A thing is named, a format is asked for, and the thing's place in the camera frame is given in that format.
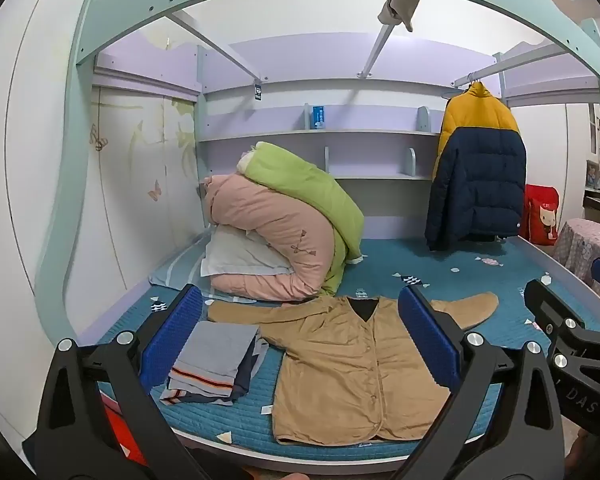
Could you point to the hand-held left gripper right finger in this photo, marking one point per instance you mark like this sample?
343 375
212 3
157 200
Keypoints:
425 335

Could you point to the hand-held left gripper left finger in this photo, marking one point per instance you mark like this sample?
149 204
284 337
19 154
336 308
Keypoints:
177 332

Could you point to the tan button-up jacket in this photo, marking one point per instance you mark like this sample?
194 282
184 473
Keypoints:
340 365

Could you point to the grey striped folded garment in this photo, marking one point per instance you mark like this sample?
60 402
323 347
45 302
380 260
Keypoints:
215 350

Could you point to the blue striped pillow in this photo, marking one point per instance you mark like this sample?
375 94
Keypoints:
177 270

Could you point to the light grey folded garment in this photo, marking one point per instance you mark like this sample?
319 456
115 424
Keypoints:
190 396

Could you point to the teal candy print bed sheet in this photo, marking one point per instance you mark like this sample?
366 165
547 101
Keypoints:
395 265

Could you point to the navy folded garment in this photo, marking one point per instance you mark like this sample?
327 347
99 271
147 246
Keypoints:
245 375

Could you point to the red cartoon bag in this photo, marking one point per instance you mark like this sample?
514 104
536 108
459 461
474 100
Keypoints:
542 215

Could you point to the white pillow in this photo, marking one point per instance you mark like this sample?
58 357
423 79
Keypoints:
235 256

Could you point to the pink quilt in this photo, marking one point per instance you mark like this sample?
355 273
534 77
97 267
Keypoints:
270 220

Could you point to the yellow and navy puffer jacket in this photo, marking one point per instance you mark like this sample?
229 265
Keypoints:
480 175

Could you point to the green quilt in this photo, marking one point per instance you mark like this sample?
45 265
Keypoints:
312 190

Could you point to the white wardrobe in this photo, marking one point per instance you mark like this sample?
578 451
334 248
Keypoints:
22 210

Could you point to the small blue box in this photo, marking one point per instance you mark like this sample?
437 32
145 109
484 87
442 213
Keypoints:
318 117

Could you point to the small hanging tag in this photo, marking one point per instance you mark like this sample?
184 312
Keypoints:
258 92

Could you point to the beige hanging cloth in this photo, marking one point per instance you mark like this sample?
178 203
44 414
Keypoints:
399 7

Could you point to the butterfly wall sticker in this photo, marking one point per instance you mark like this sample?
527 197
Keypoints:
154 191
98 139

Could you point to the lavender wall shelf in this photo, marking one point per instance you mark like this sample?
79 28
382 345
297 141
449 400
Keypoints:
370 132

